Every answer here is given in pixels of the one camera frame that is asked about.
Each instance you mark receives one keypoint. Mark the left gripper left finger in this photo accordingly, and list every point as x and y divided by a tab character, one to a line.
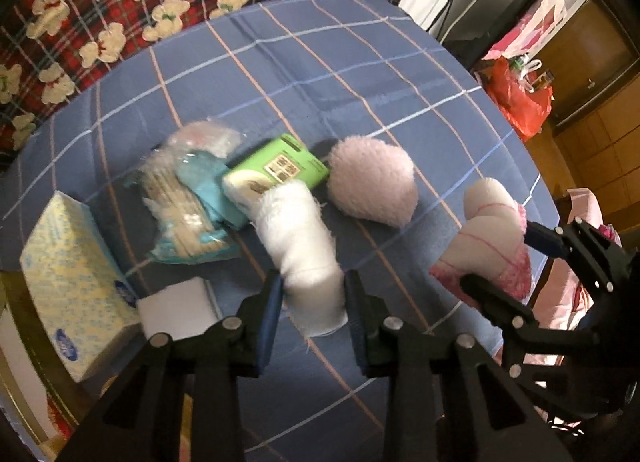
260	314

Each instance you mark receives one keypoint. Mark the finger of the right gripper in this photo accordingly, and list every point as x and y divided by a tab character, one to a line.
500	308
544	240

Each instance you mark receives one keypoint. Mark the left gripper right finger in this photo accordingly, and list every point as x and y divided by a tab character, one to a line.
366	314

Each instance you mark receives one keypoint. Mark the pink white towel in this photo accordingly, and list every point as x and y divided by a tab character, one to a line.
489	244

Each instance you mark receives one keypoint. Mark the white foam sponge block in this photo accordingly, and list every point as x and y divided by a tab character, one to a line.
182	310

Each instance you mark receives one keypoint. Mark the cotton swab bag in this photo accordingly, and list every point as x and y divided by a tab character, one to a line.
186	235

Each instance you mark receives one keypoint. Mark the fluffy pink puff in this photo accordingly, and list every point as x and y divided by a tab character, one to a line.
372	180

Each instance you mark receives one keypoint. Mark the clear bag cotton pads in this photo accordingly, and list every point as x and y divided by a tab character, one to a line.
210	136

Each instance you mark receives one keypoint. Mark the red embroidered pouch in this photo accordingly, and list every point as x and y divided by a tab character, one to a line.
61	423

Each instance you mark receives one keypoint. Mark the red plastic bag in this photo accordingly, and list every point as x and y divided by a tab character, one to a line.
525	111

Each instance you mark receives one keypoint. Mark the yellow dotted tissue box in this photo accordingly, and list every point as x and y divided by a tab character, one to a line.
81	296

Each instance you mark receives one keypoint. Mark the blue checked tablecloth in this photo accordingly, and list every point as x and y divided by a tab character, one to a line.
321	71

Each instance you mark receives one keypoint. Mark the wooden door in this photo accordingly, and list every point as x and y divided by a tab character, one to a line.
591	57

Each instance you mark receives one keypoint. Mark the black monitor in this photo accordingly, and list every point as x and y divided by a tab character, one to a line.
470	52

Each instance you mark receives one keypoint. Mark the pink gift bag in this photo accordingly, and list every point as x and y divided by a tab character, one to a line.
531	32

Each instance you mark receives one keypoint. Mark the gold metal tray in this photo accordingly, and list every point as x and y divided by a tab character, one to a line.
70	401

